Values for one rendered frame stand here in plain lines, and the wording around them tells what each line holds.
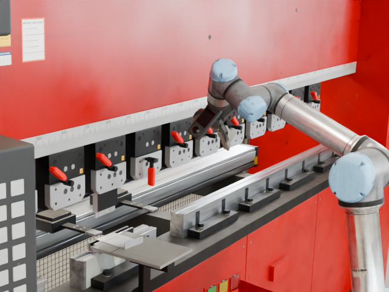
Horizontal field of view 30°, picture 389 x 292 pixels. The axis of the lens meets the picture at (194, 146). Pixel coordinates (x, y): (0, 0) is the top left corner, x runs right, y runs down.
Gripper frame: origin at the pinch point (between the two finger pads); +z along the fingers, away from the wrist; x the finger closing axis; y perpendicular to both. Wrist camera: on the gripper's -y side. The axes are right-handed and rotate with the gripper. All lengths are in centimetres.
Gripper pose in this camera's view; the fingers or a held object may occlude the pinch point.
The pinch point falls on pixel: (209, 138)
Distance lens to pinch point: 233.4
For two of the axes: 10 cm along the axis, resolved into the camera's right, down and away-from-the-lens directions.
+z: -0.7, 5.3, 8.5
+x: -7.4, -5.9, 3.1
